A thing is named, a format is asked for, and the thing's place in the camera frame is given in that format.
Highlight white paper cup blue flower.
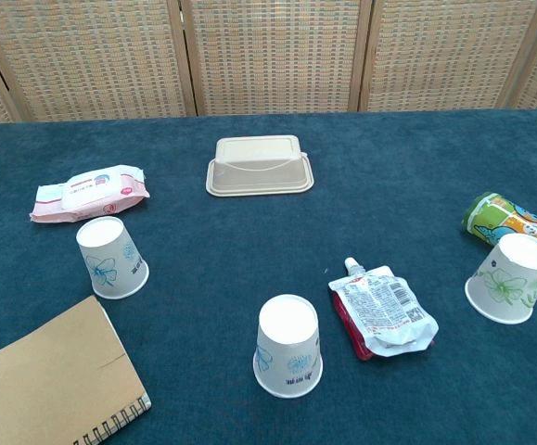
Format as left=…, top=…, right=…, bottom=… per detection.
left=75, top=215, right=150, bottom=300
left=252, top=292, right=324, bottom=399

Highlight white paper cup green flower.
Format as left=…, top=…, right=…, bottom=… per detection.
left=464, top=232, right=537, bottom=325

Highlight blue velvet tablecloth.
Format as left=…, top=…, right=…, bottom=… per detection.
left=0, top=108, right=537, bottom=445

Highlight beige lidded lunch box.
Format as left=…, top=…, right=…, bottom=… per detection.
left=205, top=134, right=315, bottom=197

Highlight white red spout pouch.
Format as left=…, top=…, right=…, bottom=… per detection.
left=327, top=257, right=440, bottom=362

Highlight woven wooden folding screen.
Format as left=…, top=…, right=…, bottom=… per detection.
left=0, top=0, right=537, bottom=125

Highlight pink wet wipes pack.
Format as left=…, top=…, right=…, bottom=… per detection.
left=29, top=164, right=151, bottom=225

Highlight green orange snack can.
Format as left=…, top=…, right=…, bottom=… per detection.
left=461, top=192, right=537, bottom=279

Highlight kraft spiral notebook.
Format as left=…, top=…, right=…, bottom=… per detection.
left=0, top=295, right=153, bottom=445

